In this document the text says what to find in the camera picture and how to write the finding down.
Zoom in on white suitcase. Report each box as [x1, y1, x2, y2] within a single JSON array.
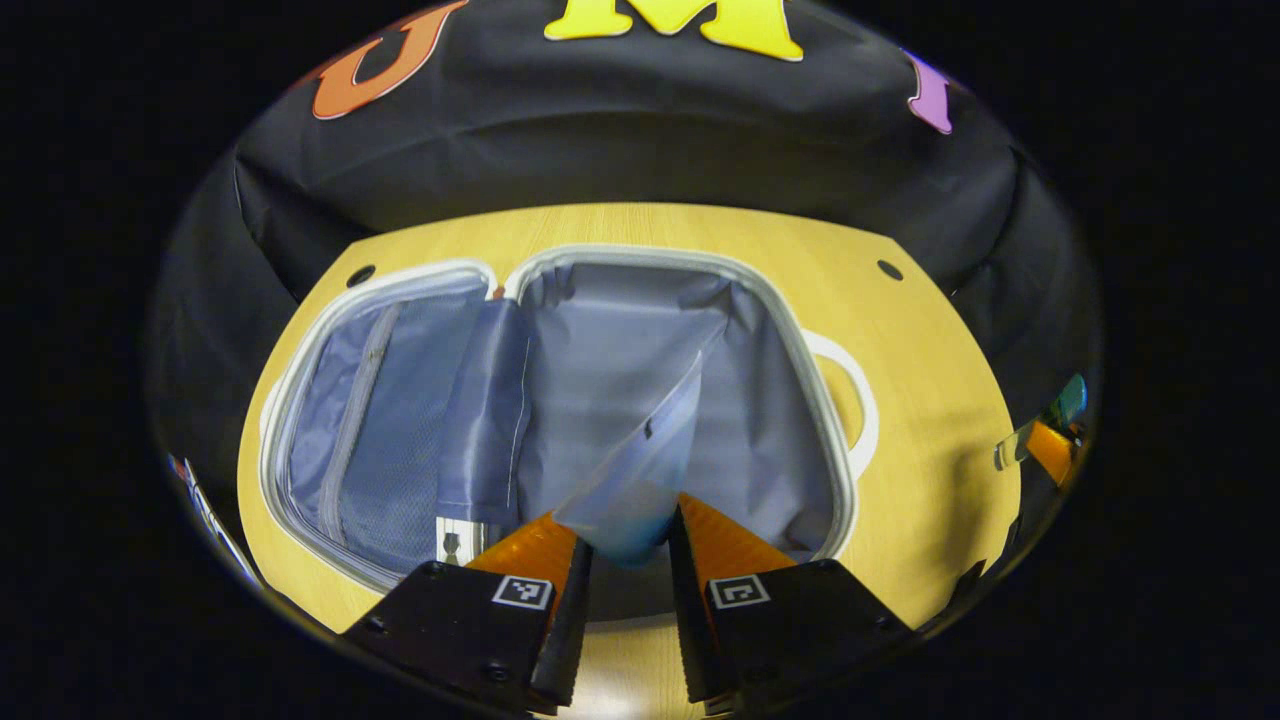
[[258, 243, 881, 596]]

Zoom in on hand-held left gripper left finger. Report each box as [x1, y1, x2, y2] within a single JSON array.
[[340, 512, 595, 716]]

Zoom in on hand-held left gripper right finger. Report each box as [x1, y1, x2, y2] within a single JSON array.
[[668, 493, 916, 713]]

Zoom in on red and white desk clutter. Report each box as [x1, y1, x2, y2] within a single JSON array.
[[168, 453, 263, 591]]

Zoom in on blue skin care bottle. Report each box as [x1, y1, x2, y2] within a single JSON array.
[[993, 373, 1089, 471]]

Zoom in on clear blue skin care sachet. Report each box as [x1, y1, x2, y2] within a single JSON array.
[[553, 350, 704, 567]]

